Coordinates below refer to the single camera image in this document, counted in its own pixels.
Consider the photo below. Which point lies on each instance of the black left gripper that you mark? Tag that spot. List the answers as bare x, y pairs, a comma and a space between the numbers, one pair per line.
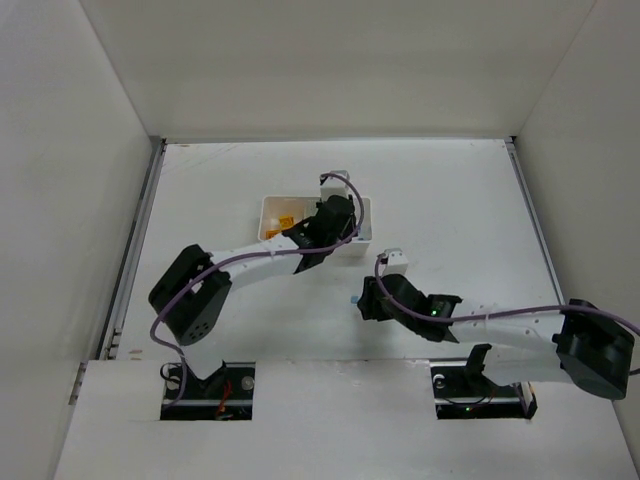
338, 213

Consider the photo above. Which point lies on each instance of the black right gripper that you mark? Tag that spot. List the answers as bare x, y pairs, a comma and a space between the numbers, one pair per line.
370, 300

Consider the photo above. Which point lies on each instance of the yellow striped lego body brick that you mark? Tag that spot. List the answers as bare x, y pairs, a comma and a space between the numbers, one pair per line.
286, 222

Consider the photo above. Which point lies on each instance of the yellow bee lego figure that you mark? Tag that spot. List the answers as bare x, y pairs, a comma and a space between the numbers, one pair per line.
272, 234

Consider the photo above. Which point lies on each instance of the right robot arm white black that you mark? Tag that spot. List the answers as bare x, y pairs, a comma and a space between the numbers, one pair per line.
574, 343

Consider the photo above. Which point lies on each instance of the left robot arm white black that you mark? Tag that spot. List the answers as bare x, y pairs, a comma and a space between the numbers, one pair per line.
189, 297

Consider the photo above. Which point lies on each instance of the white divided plastic container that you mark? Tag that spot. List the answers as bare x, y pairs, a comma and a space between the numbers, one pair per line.
302, 207

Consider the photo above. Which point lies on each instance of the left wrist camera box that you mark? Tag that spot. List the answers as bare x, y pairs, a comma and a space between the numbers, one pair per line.
334, 185

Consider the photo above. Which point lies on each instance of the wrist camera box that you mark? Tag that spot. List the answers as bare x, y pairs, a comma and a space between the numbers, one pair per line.
334, 185
393, 262

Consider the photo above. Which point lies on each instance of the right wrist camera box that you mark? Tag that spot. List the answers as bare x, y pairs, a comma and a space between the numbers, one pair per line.
393, 262

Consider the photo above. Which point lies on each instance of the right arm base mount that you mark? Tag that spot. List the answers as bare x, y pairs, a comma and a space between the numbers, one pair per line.
462, 392

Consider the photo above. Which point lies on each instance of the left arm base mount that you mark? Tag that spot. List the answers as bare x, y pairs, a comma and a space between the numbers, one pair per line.
226, 395

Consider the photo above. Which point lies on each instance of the right aluminium rail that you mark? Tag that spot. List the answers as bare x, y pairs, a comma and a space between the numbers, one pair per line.
510, 143

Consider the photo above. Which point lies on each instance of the aluminium rail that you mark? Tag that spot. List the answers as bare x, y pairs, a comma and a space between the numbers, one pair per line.
510, 143
111, 326

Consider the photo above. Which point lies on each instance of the left aluminium rail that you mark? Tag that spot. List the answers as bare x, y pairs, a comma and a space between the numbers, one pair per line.
111, 326

